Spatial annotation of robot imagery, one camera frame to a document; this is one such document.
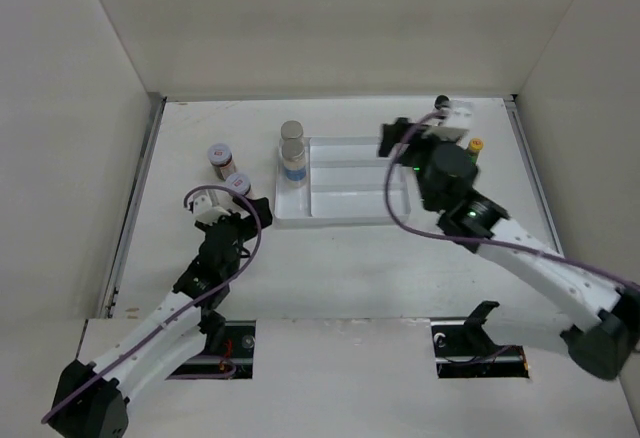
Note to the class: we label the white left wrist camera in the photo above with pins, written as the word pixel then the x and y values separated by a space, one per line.
pixel 205 207

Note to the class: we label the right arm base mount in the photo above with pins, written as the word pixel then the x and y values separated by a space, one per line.
pixel 463 350

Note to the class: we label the dark jar white red lid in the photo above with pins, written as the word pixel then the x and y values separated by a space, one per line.
pixel 221 159

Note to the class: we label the green-label yellow-cap sauce bottle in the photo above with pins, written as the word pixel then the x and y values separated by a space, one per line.
pixel 474 147

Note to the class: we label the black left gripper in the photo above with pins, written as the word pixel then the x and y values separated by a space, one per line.
pixel 249 223

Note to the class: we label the white divided organizer tray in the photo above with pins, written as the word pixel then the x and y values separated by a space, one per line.
pixel 344 186

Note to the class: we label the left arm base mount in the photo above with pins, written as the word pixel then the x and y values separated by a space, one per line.
pixel 228 352

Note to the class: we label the silver-lid jar blue label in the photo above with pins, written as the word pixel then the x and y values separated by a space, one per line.
pixel 292 130

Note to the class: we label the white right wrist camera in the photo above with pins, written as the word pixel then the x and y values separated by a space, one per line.
pixel 456 121

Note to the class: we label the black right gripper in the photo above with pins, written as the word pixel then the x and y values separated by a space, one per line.
pixel 391 135

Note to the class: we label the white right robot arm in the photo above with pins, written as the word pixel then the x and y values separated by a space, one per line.
pixel 600 328

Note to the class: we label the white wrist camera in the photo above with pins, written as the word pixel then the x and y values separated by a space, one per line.
pixel 205 207
pixel 456 121

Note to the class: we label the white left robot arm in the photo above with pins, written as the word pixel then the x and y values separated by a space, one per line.
pixel 94 399

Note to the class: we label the tall soy sauce bottle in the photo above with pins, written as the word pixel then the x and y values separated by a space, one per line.
pixel 442 102

